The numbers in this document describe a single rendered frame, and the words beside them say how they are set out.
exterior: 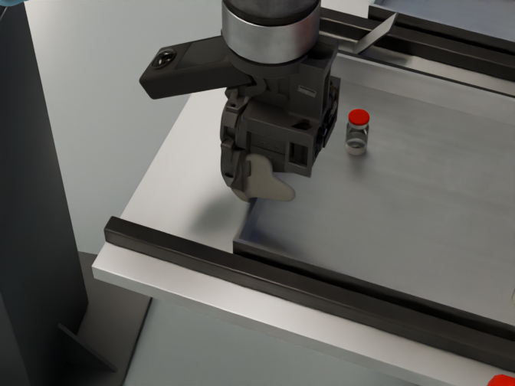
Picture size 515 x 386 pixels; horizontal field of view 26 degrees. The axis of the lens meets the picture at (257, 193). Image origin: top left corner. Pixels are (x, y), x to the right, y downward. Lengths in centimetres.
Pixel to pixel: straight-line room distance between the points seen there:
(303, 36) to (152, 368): 122
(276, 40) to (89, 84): 161
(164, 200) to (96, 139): 125
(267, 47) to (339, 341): 28
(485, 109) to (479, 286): 21
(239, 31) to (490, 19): 48
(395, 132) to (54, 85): 140
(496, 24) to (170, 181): 41
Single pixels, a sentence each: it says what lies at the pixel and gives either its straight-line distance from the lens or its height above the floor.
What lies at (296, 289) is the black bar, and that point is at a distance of 98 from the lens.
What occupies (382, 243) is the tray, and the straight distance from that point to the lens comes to 104.
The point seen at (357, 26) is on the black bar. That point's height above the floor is 90.
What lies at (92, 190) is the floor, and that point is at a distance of 223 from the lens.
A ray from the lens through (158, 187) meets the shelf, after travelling 108.
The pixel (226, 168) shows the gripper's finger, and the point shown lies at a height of 100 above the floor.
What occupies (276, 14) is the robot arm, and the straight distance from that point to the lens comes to 81.
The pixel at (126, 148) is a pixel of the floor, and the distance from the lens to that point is 229.
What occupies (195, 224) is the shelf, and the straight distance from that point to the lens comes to 105.
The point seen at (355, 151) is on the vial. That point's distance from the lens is 110.
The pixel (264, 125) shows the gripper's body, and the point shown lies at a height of 105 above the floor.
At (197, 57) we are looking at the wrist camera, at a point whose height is 107.
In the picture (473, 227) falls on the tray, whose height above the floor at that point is 88.
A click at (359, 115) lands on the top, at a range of 108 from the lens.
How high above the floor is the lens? 172
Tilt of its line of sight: 51 degrees down
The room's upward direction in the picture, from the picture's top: straight up
